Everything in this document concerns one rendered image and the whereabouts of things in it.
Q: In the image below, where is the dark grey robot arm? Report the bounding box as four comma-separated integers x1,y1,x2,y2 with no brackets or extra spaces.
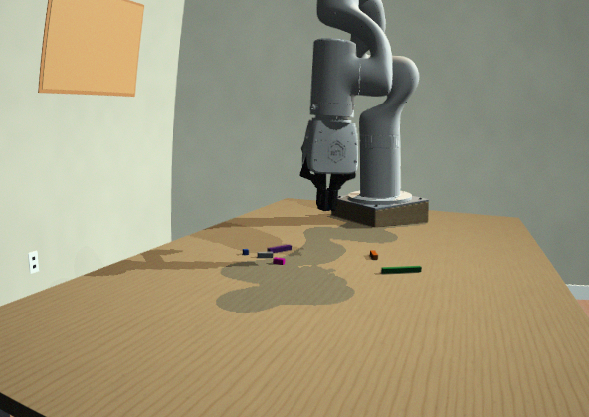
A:
310,0,419,204

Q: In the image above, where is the green rod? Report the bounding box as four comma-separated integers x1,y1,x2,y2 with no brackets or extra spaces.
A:
381,266,422,274

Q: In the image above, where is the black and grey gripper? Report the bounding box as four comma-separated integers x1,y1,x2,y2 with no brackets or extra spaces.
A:
300,118,358,211

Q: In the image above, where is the purple rod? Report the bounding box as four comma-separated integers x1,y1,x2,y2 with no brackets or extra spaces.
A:
267,245,292,253

